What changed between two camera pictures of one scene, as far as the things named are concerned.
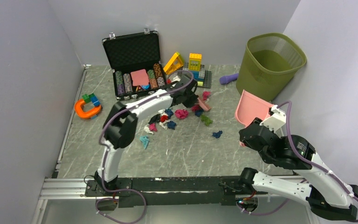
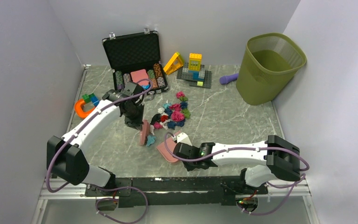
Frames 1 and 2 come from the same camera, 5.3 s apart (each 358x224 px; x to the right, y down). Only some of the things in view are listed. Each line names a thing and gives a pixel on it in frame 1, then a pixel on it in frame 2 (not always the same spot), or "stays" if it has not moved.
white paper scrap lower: [161, 123] stays
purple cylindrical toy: [224, 79] stays
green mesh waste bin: [268, 63] stays
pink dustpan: [250, 107] to [170, 145]
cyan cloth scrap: [145, 140] to [151, 139]
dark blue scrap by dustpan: [171, 124] stays
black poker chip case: [134, 59] stays
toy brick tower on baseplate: [203, 78] stays
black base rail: [183, 191] stays
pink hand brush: [202, 103] to [144, 133]
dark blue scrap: [217, 135] to [181, 123]
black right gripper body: [265, 158] to [189, 165]
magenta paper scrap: [195, 108] to [176, 107]
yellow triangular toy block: [175, 63] stays
